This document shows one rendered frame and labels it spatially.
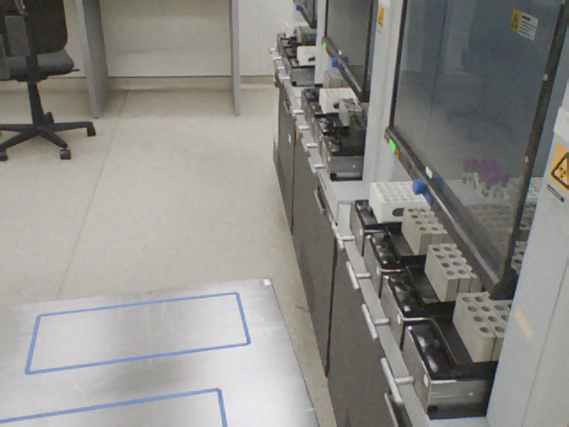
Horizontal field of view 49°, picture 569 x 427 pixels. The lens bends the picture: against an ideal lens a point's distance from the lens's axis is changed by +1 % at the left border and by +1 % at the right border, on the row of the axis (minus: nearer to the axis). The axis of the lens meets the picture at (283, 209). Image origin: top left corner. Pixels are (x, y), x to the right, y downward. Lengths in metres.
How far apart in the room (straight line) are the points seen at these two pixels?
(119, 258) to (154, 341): 1.76
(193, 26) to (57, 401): 4.04
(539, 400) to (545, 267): 0.18
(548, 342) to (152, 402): 0.55
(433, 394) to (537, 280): 0.27
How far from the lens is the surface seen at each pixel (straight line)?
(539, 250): 0.87
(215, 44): 4.85
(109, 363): 1.03
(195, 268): 2.68
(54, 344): 1.09
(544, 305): 0.87
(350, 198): 1.66
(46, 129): 3.97
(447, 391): 1.05
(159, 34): 4.84
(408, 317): 1.14
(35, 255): 2.92
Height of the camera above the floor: 1.50
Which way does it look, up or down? 29 degrees down
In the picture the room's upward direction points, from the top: 1 degrees clockwise
